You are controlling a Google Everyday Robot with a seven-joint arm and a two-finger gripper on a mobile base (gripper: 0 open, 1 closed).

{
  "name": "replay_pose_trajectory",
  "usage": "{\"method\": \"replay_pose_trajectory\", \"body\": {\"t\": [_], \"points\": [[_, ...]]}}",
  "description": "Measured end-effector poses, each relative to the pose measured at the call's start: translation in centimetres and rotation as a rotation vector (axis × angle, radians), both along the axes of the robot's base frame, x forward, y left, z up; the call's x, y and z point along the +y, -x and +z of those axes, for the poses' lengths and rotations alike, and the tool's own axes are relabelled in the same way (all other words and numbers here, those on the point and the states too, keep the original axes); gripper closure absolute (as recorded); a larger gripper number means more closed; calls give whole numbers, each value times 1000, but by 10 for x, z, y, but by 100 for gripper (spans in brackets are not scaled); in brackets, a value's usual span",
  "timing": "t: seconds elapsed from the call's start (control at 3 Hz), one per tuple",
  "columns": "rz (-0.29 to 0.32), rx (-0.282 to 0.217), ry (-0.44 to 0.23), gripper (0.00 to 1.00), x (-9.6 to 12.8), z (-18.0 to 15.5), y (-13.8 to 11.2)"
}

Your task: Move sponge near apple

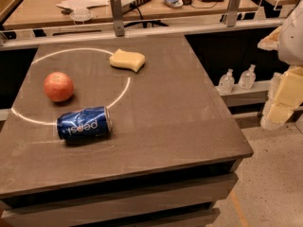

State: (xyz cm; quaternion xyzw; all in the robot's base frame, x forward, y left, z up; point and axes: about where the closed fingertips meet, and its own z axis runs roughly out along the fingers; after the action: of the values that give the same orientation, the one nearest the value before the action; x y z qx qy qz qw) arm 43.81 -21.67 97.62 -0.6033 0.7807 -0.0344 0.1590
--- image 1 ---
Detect wooden background desk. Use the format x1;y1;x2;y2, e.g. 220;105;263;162
2;0;263;31

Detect clear plastic lid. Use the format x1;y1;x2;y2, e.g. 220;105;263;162
70;8;93;22

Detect clear sanitizer bottle right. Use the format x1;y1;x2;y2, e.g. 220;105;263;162
239;64;256;89

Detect grey metal post left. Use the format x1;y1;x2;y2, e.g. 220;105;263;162
110;0;125;37

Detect clear sanitizer bottle left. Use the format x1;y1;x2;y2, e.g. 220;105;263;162
218;69;235;94

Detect lower table drawer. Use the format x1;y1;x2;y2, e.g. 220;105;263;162
74;208;220;227

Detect yellow sponge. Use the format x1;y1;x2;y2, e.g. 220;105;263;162
110;49;146;73

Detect red apple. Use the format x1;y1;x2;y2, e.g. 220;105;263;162
44;72;74;102

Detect grey metal post right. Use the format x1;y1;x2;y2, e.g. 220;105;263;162
225;0;241;27

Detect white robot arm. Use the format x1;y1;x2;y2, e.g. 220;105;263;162
258;1;303;130

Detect blue pepsi can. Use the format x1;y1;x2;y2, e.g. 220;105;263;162
56;106;112;141

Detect blue white packet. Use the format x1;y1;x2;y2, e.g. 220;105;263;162
164;0;183;8

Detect white papers on desk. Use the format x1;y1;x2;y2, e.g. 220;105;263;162
57;0;109;9

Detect table drawer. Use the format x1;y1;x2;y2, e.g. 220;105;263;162
74;208;220;227
3;173;238;227

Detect grey metal post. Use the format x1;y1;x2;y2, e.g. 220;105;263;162
225;0;241;27
110;0;125;37

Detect clear sanitizer bottle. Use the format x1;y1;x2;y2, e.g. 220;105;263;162
218;69;235;94
239;64;256;89

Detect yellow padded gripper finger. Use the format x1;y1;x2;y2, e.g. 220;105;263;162
260;66;303;131
258;26;281;51

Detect upper table drawer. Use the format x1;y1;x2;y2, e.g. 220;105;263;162
3;173;238;227

